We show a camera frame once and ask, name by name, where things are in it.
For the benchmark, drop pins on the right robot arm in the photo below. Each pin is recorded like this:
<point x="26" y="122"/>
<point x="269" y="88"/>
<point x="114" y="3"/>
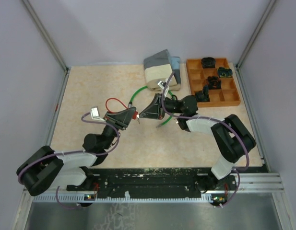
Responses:
<point x="232" y="137"/>

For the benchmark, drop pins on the dark rolled item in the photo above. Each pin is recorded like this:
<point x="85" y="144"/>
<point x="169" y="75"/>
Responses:
<point x="208" y="62"/>
<point x="203" y="95"/>
<point x="214" y="83"/>
<point x="224" y="72"/>

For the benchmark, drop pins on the aluminium frame post left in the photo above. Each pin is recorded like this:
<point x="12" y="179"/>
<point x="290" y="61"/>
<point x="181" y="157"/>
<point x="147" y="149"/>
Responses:
<point x="44" y="33"/>

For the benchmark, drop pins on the aluminium frame post right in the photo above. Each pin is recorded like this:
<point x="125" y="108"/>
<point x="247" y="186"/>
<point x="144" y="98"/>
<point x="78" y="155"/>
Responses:
<point x="263" y="20"/>

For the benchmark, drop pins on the folded grey beige cloth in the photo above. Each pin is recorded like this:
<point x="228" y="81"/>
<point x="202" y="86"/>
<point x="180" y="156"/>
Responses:
<point x="159" y="67"/>

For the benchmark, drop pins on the dark rolled item lower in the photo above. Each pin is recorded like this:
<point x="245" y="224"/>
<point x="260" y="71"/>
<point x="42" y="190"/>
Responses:
<point x="203" y="95"/>

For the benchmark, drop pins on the red cable seal lock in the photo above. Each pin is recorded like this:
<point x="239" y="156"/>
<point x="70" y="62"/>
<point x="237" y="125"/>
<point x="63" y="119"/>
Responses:
<point x="118" y="100"/>

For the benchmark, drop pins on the dark rolled item right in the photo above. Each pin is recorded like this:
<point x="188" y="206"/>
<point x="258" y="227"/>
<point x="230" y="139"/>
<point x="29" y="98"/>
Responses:
<point x="224" y="72"/>

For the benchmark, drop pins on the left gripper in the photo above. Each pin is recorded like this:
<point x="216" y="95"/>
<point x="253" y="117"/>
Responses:
<point x="121" y="120"/>

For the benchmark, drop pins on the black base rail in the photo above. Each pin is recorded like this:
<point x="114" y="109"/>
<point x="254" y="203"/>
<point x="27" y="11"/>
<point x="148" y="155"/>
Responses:
<point x="154" y="183"/>

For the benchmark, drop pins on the green cable lock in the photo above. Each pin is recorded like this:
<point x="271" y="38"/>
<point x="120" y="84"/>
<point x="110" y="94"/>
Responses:
<point x="143" y="88"/>

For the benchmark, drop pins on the dark rolled item top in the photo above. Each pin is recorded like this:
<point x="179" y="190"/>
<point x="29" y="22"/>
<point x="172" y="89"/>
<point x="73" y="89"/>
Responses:
<point x="208" y="62"/>

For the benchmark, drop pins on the aluminium frame post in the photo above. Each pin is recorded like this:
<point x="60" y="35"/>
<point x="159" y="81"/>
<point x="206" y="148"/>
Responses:
<point x="263" y="20"/>
<point x="44" y="33"/>

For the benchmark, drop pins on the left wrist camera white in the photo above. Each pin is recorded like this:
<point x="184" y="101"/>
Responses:
<point x="94" y="113"/>

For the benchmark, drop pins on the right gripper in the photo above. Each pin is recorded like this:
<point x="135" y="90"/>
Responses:
<point x="155" y="110"/>

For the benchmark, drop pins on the dark rolled item middle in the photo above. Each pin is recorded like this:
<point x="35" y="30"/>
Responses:
<point x="214" y="83"/>

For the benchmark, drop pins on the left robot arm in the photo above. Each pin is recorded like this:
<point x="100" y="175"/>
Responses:
<point x="47" y="169"/>

